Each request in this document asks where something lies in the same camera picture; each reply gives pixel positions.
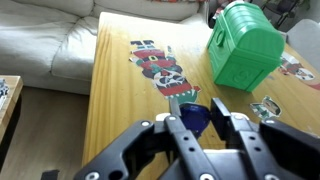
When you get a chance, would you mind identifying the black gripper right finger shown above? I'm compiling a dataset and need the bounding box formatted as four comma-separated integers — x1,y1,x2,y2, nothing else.
211,98,283,180

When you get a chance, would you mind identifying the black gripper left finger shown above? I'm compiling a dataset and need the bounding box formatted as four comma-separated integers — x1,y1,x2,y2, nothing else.
164,98,214,180

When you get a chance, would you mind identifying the blue toy car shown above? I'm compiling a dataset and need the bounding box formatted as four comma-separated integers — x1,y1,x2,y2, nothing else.
179,103,210,138

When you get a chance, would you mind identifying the green treasure chest box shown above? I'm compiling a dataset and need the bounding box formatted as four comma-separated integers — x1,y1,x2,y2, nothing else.
207,1,285,92

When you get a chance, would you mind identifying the small round pirate sticker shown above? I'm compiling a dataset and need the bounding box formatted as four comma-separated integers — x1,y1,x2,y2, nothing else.
279,52,315,81

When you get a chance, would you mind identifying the large pirate santa sticker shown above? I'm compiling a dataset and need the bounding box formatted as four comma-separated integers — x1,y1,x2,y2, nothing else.
129,40,201,104

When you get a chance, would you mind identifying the wooden table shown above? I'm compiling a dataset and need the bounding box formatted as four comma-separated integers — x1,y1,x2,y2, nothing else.
75,13,320,180

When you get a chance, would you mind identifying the white leather sofa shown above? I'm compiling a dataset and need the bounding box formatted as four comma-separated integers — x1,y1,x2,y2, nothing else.
0,0,210,95

